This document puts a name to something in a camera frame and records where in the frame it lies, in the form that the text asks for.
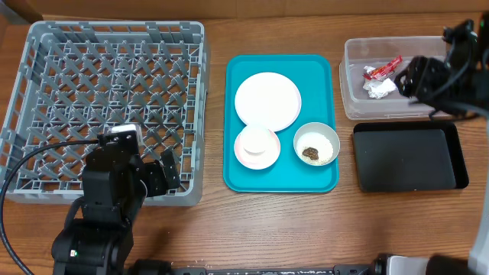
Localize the brown food scrap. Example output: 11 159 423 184
302 147 319 160

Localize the grey plastic dish rack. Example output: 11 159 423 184
1 21 210 206

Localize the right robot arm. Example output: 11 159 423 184
368 12 488 275

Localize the grey bowl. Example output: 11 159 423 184
293 122 341 166

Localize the red snack wrapper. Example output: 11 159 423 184
363 55 403 81

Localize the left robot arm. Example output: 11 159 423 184
51 144 180 274

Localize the large white plate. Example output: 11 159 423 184
235 72 302 132

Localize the left black cable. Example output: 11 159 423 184
0 139 100 275

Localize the white tissue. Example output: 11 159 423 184
363 72 397 99

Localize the white rice pile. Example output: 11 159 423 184
296 132 334 166

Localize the white paper cup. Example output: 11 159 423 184
240 125 271 156

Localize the black rectangular tray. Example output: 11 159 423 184
352 121 469 193

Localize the small pink-white bowl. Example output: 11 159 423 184
234 129 281 170

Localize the teal plastic serving tray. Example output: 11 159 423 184
223 55 339 193

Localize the clear plastic bin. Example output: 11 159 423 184
339 36 447 120

